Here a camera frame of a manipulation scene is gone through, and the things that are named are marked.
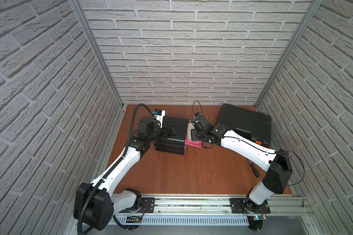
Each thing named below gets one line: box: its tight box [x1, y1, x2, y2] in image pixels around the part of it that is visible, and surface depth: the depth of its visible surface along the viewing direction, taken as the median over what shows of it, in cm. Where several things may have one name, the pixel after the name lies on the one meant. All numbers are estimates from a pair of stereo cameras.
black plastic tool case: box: [218, 103, 272, 148], surface depth 100 cm
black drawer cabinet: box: [153, 115, 190, 156], surface depth 83 cm
